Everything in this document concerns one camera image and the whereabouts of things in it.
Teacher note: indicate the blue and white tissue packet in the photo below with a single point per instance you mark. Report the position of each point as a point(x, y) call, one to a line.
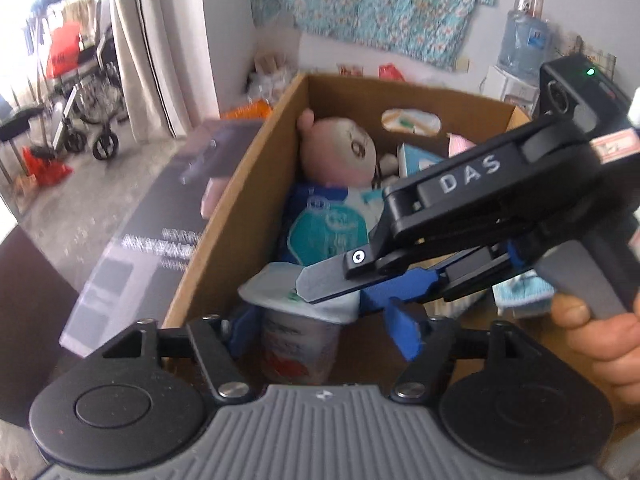
point(417, 160)

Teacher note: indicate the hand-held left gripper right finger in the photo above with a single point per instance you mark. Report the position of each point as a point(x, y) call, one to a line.
point(406, 331)

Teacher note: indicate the pink sponge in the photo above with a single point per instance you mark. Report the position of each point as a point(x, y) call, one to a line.
point(460, 145)

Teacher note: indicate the wheelchair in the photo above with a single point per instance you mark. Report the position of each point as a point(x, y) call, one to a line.
point(90, 105)

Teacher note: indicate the white tissue pack green print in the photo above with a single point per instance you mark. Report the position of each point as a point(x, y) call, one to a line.
point(410, 121)

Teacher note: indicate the brown cardboard box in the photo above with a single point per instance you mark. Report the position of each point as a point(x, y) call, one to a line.
point(235, 220)

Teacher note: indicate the blue water bottle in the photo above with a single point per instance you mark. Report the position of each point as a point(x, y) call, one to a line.
point(525, 45)

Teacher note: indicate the red plastic bag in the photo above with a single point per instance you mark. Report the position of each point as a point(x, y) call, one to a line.
point(391, 72)

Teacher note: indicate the white water dispenser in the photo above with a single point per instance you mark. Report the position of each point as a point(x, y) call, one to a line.
point(507, 87)

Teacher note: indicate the light blue knitted cloth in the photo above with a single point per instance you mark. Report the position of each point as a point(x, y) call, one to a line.
point(520, 297)

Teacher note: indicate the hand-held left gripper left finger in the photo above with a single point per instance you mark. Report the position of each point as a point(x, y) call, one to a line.
point(241, 332)

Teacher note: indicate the white curtain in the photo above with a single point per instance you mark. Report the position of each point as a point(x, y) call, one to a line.
point(165, 45)

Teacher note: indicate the red cloth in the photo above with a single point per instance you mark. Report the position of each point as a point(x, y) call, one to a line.
point(65, 50)

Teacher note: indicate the person's right hand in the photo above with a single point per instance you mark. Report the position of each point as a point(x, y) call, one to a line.
point(610, 350)

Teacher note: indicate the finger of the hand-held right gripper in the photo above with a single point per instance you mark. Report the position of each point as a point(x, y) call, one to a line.
point(325, 282)
point(400, 290)

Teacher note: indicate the wall socket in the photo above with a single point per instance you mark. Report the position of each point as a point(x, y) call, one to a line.
point(463, 64)

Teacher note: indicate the pink-hat plush doll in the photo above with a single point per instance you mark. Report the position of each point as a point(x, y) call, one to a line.
point(335, 150)

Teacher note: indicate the small brown bottle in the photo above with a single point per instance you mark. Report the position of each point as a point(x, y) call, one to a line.
point(538, 3)

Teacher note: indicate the teal floral wall cloth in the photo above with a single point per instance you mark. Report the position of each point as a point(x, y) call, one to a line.
point(380, 5)

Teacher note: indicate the black glossy carton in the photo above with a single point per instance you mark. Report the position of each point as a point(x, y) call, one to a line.
point(150, 240)

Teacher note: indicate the blue wet wipes pack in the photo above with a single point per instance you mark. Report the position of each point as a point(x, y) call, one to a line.
point(325, 220)

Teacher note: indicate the white yogurt cup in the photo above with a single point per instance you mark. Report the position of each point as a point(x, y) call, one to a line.
point(295, 345)

